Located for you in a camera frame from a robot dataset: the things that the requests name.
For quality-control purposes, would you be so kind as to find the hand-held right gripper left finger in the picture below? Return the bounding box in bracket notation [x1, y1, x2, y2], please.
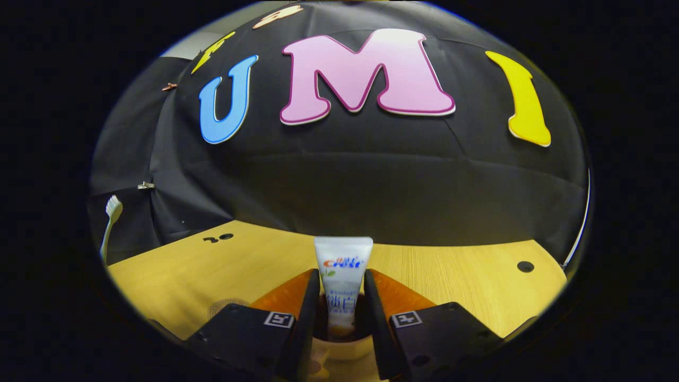
[186, 268, 322, 382]

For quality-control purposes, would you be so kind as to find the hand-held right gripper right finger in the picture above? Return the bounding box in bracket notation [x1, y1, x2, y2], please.
[363, 268, 504, 382]

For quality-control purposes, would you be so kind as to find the beige cup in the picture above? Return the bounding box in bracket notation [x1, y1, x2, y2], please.
[308, 294, 377, 382]

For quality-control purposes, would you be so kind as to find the white toothpaste tube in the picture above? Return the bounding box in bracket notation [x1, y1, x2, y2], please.
[314, 236, 374, 340]

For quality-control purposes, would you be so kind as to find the pale green toothbrush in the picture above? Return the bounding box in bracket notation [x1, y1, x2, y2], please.
[100, 195, 124, 266]

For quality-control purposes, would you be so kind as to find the wooden desktop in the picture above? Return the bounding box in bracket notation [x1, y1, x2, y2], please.
[106, 220, 568, 382]

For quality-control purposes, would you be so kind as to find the black backdrop cloth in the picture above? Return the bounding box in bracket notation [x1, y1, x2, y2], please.
[89, 0, 590, 266]

